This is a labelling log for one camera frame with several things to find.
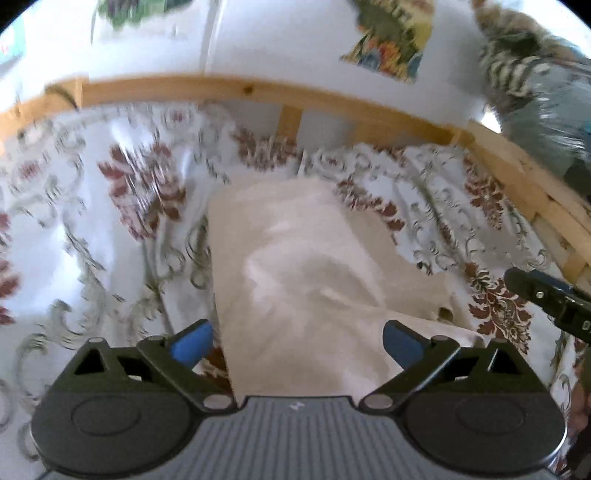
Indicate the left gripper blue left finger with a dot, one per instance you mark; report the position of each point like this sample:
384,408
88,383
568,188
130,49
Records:
173,359

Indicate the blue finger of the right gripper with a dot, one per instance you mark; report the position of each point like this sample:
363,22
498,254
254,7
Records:
567,306

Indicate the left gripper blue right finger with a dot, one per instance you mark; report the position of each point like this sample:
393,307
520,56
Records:
422,361

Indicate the beige Champion hooded jacket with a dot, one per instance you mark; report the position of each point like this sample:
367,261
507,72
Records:
303,288

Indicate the plastic bag of clothes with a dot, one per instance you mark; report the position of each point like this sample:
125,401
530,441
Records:
539,86

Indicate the floral white bed cover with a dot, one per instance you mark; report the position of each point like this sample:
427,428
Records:
104,233

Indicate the colourful landscape poster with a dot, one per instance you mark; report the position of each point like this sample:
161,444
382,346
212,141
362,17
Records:
393,37

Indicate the anime boy poster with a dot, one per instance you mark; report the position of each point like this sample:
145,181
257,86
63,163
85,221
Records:
121,13

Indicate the wooden bed frame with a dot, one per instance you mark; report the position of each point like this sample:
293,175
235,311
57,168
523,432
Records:
544,200

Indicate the white wall pipe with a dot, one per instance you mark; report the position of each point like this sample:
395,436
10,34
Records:
209,36

